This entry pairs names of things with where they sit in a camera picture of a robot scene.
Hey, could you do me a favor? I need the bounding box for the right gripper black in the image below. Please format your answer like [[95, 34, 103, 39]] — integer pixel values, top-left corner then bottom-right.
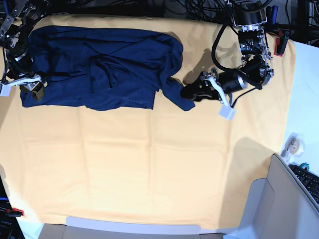
[[6, 73, 47, 101]]

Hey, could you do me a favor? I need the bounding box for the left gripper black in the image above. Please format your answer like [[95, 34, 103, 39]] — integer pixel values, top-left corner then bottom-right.
[[180, 68, 232, 106]]

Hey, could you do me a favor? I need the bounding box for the dark blue long-sleeve shirt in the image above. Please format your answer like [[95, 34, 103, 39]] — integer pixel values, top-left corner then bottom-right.
[[20, 25, 195, 111]]

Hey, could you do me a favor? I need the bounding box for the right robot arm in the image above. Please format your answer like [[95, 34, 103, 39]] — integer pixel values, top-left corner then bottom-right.
[[0, 0, 51, 101]]

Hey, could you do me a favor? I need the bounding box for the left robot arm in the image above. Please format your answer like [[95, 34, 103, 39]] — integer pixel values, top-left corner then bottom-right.
[[180, 0, 274, 109]]

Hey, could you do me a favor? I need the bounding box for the yellow table cloth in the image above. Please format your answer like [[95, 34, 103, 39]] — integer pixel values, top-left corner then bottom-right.
[[0, 13, 296, 231]]

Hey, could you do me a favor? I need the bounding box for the black power strip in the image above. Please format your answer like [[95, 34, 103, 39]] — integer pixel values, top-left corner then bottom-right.
[[50, 12, 69, 16]]

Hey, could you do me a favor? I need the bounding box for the red clamp right top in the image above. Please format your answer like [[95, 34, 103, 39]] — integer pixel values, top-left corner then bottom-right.
[[274, 30, 290, 56]]

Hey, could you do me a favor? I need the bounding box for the red clamp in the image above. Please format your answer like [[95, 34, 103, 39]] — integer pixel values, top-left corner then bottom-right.
[[4, 208, 24, 217], [274, 30, 290, 56]]

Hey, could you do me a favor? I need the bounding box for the clear tape dispenser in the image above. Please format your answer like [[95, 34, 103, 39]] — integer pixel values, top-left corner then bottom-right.
[[281, 132, 306, 158]]

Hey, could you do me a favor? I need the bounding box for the red clamp left bottom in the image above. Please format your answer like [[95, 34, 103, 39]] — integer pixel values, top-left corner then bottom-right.
[[4, 208, 24, 217]]

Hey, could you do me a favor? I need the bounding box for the green tape roll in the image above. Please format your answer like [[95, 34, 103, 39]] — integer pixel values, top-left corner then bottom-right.
[[300, 163, 310, 171]]

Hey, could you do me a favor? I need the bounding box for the white cardboard box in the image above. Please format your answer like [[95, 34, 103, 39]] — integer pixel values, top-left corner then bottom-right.
[[39, 154, 319, 239]]

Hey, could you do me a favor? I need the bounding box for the black keyboard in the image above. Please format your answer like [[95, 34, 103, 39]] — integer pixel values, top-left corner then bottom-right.
[[290, 165, 319, 204]]

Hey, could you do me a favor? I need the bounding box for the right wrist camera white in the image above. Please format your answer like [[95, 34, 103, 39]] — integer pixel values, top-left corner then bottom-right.
[[0, 84, 12, 97]]

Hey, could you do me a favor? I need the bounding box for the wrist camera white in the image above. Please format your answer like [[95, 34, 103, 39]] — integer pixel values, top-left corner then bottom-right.
[[219, 105, 236, 120], [0, 84, 12, 97]]

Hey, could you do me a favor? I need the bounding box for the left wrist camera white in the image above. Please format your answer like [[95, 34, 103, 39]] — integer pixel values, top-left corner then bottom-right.
[[219, 105, 236, 120]]

